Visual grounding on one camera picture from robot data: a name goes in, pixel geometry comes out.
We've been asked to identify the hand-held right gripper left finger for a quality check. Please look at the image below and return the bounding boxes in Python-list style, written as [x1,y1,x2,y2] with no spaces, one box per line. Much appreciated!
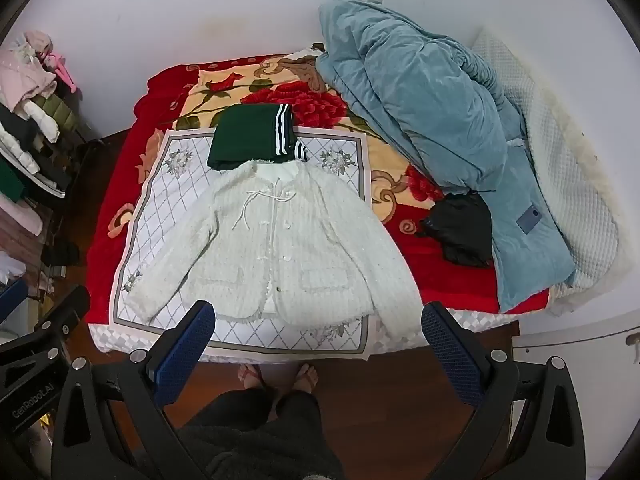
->
[50,300,217,480]

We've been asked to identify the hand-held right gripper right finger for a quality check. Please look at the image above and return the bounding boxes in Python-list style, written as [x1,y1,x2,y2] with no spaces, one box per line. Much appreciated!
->
[421,301,586,480]

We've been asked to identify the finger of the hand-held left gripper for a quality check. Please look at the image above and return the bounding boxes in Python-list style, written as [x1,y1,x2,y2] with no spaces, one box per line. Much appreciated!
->
[41,285,92,335]

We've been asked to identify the white fluffy cardigan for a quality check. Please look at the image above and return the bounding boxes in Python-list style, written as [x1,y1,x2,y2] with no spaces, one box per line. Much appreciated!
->
[122,160,431,346]

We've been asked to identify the white quilted bed sheet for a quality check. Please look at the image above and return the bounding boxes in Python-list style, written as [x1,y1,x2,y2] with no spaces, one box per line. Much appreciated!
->
[87,305,521,358]

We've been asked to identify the person's legs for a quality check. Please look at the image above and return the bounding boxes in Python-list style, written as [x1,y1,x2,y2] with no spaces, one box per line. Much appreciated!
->
[175,362,346,480]

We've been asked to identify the black crumpled cloth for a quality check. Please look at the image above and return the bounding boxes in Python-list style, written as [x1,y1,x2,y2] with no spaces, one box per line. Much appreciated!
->
[417,192,493,268]

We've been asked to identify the white cabinet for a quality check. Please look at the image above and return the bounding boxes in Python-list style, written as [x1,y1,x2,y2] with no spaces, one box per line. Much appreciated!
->
[510,320,640,480]

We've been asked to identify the white diamond-patterned cloth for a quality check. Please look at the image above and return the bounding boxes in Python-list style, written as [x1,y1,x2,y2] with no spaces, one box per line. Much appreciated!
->
[111,127,373,361]

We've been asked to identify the white textured mattress pad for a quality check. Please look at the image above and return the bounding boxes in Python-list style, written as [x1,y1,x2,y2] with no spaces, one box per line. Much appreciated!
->
[470,27,631,316]

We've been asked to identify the green folded garment white stripes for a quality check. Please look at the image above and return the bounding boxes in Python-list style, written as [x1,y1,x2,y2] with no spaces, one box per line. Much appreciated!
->
[207,103,309,171]

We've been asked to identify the blue quilt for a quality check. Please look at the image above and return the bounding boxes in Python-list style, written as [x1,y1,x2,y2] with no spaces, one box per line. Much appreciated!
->
[316,0,576,313]

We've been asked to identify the red floral blanket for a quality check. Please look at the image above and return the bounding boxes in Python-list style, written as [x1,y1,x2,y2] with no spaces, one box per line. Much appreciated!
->
[86,52,551,331]

